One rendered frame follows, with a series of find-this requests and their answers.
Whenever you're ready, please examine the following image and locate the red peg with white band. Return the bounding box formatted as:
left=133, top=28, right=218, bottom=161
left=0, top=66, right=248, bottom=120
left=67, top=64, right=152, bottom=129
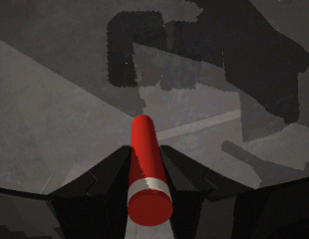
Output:
left=127, top=116, right=173, bottom=227

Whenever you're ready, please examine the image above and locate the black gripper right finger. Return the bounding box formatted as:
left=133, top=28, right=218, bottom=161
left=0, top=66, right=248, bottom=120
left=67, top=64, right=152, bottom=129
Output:
left=158, top=144, right=309, bottom=239

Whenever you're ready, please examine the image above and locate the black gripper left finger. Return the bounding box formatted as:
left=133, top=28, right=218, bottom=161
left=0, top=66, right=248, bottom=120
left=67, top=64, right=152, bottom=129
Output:
left=0, top=144, right=132, bottom=239

